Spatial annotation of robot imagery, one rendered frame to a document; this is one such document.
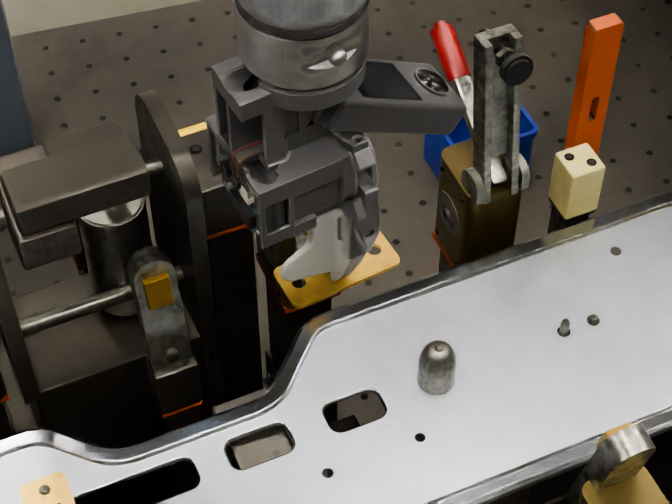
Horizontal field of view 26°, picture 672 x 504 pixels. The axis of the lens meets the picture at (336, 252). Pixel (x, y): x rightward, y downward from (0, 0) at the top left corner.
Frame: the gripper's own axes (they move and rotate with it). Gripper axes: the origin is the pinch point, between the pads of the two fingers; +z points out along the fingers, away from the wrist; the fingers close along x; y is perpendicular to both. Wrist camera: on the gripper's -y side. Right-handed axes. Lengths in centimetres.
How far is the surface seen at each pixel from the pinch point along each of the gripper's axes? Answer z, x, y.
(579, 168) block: 21.2, -11.8, -31.8
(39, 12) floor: 130, -174, -26
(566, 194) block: 24.0, -11.6, -30.7
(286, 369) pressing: 27.0, -9.1, 0.0
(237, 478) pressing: 27.0, -1.7, 8.5
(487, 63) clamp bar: 7.7, -16.3, -23.5
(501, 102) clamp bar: 13.2, -16.1, -25.4
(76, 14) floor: 130, -169, -33
